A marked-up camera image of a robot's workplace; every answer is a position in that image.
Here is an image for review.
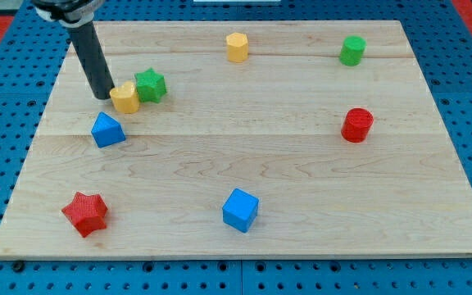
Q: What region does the yellow heart block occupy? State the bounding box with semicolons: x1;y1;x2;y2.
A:
109;81;140;114

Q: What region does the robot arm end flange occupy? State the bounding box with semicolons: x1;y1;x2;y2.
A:
31;0;105;28

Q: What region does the wooden board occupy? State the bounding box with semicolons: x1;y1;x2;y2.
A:
0;20;472;261

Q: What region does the blue cube block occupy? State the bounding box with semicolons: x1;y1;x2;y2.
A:
222;188;259;233

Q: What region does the green star block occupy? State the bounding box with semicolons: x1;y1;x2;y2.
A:
134;68;167;103

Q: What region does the yellow hexagon block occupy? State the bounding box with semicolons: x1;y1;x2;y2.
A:
225;32;249;63

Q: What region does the red cylinder block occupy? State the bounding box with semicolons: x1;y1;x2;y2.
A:
341;107;374;143

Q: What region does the blue triangle block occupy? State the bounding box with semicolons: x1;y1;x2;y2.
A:
91;112;126;148

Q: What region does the green cylinder block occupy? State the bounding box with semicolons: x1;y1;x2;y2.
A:
339;35;367;66

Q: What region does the red star block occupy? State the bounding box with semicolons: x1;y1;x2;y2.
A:
61;192;108;238

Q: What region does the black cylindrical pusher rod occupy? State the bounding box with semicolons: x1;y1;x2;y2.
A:
67;21;115;100

